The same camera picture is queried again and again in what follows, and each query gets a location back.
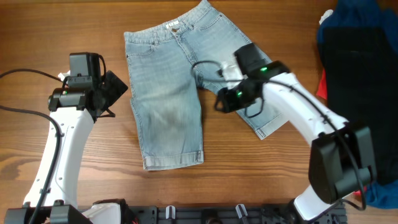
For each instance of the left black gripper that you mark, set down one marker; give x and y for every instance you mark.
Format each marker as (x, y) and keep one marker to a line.
(113, 88)

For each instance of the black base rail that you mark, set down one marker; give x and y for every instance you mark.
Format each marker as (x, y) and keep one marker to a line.
(266, 214)

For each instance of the red garment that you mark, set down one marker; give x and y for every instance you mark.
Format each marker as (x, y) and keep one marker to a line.
(322, 93)

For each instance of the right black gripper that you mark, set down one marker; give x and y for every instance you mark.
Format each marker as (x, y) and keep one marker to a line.
(224, 101)

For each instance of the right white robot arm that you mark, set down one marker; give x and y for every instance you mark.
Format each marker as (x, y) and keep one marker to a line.
(341, 152)

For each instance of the dark blue garment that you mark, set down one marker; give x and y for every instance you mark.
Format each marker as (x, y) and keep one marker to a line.
(367, 13)

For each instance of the light blue denim shorts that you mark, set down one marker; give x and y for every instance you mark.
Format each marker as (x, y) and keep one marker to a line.
(167, 65)

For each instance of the white garment tag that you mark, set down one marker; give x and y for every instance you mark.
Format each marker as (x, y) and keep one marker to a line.
(325, 15)

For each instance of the black garment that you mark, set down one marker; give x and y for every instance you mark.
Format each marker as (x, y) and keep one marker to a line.
(361, 79)

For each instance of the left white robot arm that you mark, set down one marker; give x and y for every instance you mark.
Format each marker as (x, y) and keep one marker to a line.
(87, 92)

